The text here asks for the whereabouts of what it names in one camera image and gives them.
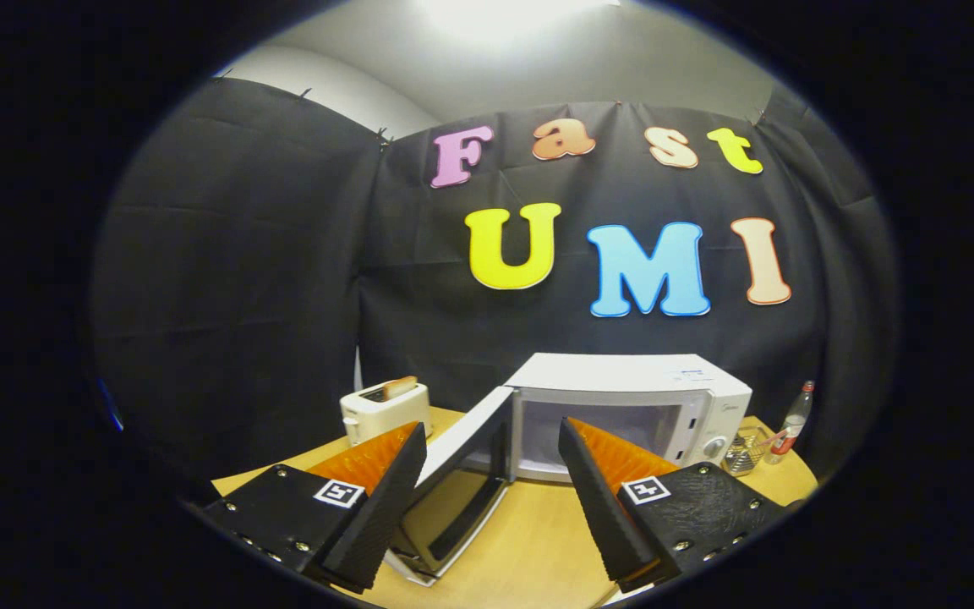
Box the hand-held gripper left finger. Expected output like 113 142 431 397
198 421 430 593

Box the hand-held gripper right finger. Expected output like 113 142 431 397
556 417 785 593

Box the white toaster oven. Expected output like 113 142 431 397
386 353 753 587

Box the white bread toaster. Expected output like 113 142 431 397
340 382 432 447

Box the clear plastic water bottle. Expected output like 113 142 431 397
763 381 815 465

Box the ceiling light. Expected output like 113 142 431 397
415 0 623 43

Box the metal wire basket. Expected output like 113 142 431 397
722 425 771 476

